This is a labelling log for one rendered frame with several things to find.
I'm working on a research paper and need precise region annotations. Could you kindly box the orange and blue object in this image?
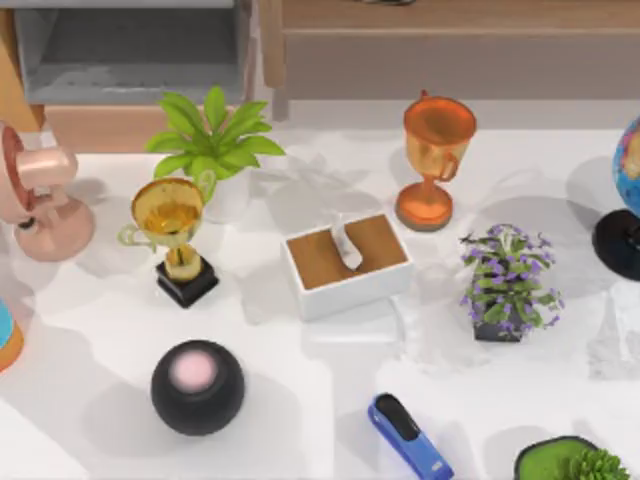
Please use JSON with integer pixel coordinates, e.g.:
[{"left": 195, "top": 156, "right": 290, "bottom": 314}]
[{"left": 0, "top": 298, "right": 25, "bottom": 374}]

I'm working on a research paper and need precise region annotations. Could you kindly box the black round speaker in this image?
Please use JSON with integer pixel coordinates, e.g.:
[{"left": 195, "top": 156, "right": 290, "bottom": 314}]
[{"left": 150, "top": 339, "right": 247, "bottom": 438}]

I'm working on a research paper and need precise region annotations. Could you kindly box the pink desk fan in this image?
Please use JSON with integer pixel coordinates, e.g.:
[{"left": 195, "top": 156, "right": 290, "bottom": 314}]
[{"left": 0, "top": 121, "right": 97, "bottom": 263}]

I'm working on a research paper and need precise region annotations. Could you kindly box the orange trophy cup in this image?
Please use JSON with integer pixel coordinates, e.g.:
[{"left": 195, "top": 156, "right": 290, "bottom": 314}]
[{"left": 394, "top": 89, "right": 478, "bottom": 233}]

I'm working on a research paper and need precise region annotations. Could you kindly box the green leafy potted plant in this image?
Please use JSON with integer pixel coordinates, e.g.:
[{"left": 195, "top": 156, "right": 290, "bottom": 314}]
[{"left": 143, "top": 85, "right": 288, "bottom": 225}]

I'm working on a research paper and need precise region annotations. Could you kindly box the pale wooden drawer front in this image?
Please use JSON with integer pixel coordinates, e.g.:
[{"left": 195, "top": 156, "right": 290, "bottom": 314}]
[{"left": 41, "top": 103, "right": 251, "bottom": 155}]

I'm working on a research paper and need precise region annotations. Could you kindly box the gold trophy on black base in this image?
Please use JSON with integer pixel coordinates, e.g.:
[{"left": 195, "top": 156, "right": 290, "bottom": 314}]
[{"left": 117, "top": 176, "right": 221, "bottom": 309}]

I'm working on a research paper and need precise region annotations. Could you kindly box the purple flower potted plant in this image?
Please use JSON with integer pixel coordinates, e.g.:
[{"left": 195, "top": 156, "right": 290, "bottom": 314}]
[{"left": 458, "top": 223, "right": 567, "bottom": 343}]

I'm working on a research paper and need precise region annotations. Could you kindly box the white tissue box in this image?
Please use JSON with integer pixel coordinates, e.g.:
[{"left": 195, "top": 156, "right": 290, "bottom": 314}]
[{"left": 285, "top": 211, "right": 416, "bottom": 323}]

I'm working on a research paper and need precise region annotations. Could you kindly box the green plant in black pot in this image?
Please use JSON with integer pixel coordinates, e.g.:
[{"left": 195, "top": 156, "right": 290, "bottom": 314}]
[{"left": 513, "top": 435, "right": 632, "bottom": 480}]

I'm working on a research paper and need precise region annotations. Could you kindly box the blue globe on black stand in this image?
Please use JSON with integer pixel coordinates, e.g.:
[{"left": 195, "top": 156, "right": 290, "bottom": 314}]
[{"left": 591, "top": 114, "right": 640, "bottom": 282}]

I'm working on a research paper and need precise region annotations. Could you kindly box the pulled-out grey drawer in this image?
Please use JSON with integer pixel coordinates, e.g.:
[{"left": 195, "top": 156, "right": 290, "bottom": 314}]
[{"left": 13, "top": 0, "right": 251, "bottom": 107}]

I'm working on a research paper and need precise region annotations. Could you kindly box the blue stapler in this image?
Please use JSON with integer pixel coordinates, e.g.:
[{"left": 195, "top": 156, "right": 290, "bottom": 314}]
[{"left": 367, "top": 392, "right": 456, "bottom": 480}]

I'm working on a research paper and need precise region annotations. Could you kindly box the wooden cupboard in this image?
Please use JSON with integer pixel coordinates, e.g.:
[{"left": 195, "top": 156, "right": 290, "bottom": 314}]
[{"left": 257, "top": 0, "right": 640, "bottom": 123}]

